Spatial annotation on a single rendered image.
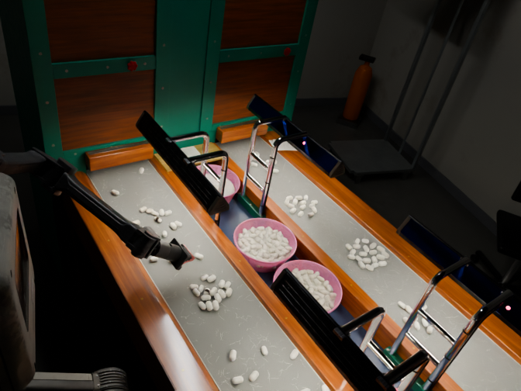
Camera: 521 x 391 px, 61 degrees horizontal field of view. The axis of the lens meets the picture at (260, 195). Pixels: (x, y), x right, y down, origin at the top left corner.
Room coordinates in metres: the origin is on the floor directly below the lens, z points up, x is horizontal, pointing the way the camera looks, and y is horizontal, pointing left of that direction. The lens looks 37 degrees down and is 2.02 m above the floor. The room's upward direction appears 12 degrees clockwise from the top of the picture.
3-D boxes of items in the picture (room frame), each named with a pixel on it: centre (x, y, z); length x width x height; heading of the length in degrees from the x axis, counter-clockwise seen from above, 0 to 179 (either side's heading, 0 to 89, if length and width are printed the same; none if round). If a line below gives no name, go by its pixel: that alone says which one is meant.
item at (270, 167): (1.71, -0.03, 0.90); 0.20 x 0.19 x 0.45; 42
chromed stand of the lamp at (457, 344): (0.99, -0.68, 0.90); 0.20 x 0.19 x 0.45; 42
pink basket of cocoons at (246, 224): (1.37, -0.06, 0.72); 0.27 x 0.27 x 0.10
